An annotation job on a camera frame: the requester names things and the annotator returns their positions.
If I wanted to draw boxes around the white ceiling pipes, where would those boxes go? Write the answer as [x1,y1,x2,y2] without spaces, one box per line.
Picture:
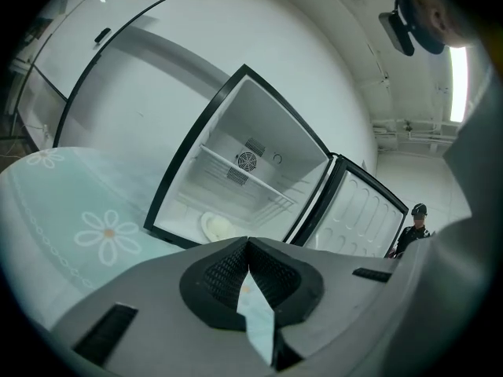
[371,116,460,153]

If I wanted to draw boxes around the black framed whiteboard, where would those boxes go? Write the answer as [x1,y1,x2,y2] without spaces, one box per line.
[17,0,168,149]

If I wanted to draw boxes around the round table light blue tablecloth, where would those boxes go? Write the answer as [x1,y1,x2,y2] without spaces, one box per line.
[0,145,274,368]

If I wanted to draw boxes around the person's head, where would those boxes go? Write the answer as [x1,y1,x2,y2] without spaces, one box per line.
[395,0,479,54]

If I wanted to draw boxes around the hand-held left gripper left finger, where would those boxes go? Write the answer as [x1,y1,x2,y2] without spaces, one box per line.
[49,236,273,377]

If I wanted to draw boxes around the ceiling light strip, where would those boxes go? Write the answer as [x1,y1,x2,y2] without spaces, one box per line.
[450,45,469,124]

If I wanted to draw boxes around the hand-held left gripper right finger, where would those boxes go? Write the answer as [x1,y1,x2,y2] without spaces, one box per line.
[248,236,420,377]

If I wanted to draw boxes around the black framed panel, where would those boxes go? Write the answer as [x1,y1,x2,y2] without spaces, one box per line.
[282,153,409,261]

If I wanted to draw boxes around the white mini fridge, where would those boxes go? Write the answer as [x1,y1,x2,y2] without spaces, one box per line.
[143,64,336,251]

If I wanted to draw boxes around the white wire fridge shelf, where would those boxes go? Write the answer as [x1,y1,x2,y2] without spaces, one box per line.
[198,143,296,220]

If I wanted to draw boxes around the white plate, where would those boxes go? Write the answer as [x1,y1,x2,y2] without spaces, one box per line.
[199,210,233,243]

